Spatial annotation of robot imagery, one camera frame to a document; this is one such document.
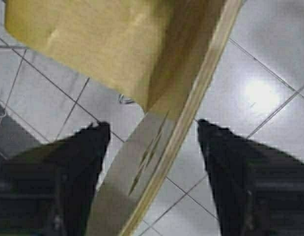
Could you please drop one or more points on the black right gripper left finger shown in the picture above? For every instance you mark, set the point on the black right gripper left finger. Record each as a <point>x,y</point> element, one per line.
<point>48,190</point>

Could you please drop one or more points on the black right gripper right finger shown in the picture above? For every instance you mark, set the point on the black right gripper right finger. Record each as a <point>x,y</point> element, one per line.
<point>257,190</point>

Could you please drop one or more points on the yellow plywood chair two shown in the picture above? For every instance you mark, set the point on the yellow plywood chair two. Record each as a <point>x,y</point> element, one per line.
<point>160,53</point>

